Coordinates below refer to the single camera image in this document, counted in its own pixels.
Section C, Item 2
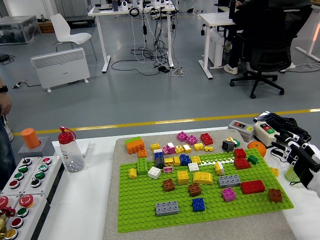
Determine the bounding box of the person's left hand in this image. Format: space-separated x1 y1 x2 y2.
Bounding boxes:
0 91 13 116

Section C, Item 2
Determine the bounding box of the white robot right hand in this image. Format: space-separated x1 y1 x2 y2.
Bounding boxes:
271 129 320 198

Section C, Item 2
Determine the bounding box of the orange cylinder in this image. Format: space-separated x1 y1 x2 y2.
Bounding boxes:
20 127 41 150

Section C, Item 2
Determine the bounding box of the blue square brick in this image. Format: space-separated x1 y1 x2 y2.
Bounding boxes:
191 197 207 213
179 153 192 166

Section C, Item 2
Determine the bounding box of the grey two-by-four brick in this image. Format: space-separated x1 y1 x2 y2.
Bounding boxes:
155 200 180 217
217 174 242 189

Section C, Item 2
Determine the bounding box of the green studded baseplate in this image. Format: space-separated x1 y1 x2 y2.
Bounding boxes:
116 148 295 234

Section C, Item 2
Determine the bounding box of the brown square brick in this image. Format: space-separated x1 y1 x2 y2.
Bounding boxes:
162 178 177 193
187 182 202 197
268 188 284 203

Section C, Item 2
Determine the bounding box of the red two-by-four brick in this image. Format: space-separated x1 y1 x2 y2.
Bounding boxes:
240 179 266 195

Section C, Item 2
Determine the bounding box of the wide red brick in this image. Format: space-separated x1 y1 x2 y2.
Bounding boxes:
233 157 252 170

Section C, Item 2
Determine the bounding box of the red square brick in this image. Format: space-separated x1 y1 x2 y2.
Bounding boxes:
233 148 247 159
200 132 214 146

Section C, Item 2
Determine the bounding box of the black cube brick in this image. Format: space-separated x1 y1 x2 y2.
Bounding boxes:
222 139 235 152

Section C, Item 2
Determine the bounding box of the yellow and white brick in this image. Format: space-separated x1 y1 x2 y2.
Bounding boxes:
214 161 226 176

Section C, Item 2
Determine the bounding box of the yellow curved brick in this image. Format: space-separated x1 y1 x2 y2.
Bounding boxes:
192 171 214 186

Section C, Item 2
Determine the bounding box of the yellow square brick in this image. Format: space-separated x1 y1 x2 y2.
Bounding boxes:
176 170 190 186

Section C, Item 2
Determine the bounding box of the orange brick with lime top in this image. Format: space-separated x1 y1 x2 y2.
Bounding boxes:
125 136 146 155

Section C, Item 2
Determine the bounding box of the tall lime green brick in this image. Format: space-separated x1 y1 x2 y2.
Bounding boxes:
136 157 149 176

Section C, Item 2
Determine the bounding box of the green translucent cup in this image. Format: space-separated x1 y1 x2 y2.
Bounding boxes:
284 163 301 182

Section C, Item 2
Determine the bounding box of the grey floor socket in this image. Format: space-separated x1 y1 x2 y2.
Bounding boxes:
12 79 28 90

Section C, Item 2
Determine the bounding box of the orange fruit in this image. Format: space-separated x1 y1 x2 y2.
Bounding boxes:
247 140 267 158

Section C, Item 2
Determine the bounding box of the person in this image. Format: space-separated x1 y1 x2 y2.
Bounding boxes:
0 113 17 191
223 0 288 76

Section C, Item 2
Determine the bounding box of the black electronic device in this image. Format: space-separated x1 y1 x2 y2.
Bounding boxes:
253 111 312 145

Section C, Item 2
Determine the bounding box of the grey block with round hole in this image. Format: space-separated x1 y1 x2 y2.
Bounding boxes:
17 136 56 158

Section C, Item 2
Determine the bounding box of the white panel heater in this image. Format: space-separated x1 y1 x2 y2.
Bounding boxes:
30 47 91 94

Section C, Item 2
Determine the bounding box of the grey four-button control box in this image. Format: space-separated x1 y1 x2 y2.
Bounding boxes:
0 156 42 196
21 155 64 205

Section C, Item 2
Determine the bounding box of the clear storage box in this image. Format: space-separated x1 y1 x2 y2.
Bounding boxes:
0 15 43 46

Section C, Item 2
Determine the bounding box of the clear bottle with red cap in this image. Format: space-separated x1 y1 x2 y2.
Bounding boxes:
57 126 86 173

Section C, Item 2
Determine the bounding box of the brown wooden box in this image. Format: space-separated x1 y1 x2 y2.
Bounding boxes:
38 21 55 34

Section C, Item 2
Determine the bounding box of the white plastic chair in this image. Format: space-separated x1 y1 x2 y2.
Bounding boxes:
49 13 98 61

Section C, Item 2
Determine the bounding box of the grey emergency-stop control box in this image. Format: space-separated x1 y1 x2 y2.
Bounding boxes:
0 194 21 240
4 193 52 240

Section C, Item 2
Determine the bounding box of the black platform trolley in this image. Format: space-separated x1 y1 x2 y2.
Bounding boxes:
63 14 96 28

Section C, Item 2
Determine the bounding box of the black office chair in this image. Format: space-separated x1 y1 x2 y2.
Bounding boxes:
229 4 313 100

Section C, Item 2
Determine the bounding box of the white desk with devices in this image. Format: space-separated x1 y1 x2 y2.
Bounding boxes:
87 3 180 74

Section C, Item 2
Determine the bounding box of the white cabinet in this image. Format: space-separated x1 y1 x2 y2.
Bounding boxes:
208 27 226 69

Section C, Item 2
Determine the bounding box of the black bottle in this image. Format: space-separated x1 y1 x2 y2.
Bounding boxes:
228 0 237 20

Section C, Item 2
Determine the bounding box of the beige switch box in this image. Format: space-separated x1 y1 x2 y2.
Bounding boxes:
254 121 281 149

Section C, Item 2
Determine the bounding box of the grey switch box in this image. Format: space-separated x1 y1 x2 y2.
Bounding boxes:
227 119 256 143

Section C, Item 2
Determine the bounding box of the white wall switch plate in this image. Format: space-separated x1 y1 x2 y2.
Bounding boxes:
73 139 91 158

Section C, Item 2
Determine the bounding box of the brass valve with red handle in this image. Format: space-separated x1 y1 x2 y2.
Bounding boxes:
0 206 16 237

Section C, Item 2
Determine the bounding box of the tangle of cables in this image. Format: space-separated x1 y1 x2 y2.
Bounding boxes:
111 7 188 77

